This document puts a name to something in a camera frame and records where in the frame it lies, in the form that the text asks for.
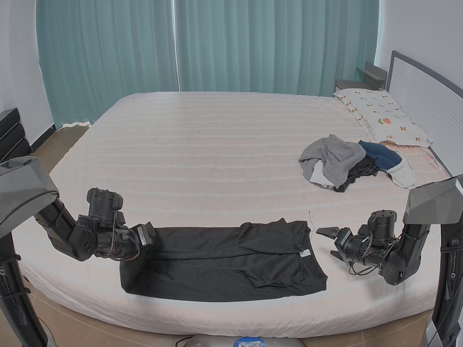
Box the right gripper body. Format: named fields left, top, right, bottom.
left=334, top=227, right=373, bottom=267

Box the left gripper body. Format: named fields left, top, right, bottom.
left=121, top=222, right=157, bottom=260

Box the black T-shirt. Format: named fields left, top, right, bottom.
left=119, top=210, right=328, bottom=301

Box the black crinkled garment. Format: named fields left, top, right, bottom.
left=334, top=156, right=379, bottom=193

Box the grey garment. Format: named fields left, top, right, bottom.
left=298, top=134, right=367, bottom=191

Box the white fleecy garment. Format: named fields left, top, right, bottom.
left=386, top=159, right=415, bottom=189

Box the dark blue garment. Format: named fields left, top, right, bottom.
left=358, top=140, right=403, bottom=171

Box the bed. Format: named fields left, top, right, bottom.
left=20, top=51, right=463, bottom=339

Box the white printed pillow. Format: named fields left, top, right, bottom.
left=333, top=88, right=433, bottom=148

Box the grey bedside table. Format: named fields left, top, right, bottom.
left=334, top=61, right=388, bottom=92

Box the black chest of drawers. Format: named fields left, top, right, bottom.
left=0, top=109, right=31, bottom=162

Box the blue-green curtain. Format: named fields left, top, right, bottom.
left=175, top=0, right=380, bottom=97
left=36, top=0, right=180, bottom=127

